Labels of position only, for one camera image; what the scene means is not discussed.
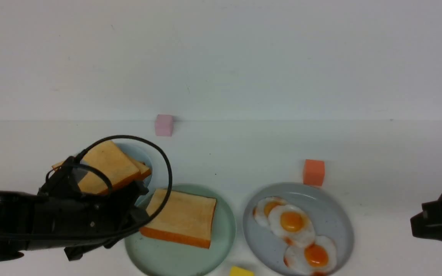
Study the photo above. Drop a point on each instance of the toast slice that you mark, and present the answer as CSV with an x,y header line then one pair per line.
x,y
108,158
185,218
145,171

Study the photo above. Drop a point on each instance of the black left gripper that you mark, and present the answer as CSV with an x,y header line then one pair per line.
x,y
82,221

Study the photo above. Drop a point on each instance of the grey-blue egg plate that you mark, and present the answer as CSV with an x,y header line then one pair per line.
x,y
328,217

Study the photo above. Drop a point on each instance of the fried egg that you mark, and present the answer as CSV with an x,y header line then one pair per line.
x,y
292,225
317,259
263,208

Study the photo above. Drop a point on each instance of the pink foam cube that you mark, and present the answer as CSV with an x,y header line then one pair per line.
x,y
164,125

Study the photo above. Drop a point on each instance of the yellow foam cube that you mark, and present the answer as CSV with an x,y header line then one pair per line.
x,y
238,271

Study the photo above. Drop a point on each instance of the orange foam cube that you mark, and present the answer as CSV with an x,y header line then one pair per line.
x,y
313,173

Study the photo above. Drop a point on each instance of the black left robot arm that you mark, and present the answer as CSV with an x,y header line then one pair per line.
x,y
18,224

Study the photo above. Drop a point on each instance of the light blue bread plate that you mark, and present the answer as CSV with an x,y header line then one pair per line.
x,y
139,154

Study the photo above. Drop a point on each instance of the mint green centre plate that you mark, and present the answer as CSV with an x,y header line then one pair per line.
x,y
163,258

